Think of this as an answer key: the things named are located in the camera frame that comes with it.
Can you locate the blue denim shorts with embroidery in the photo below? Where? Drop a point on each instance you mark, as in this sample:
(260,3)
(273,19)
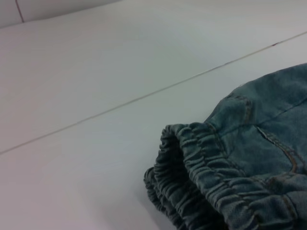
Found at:
(239,172)

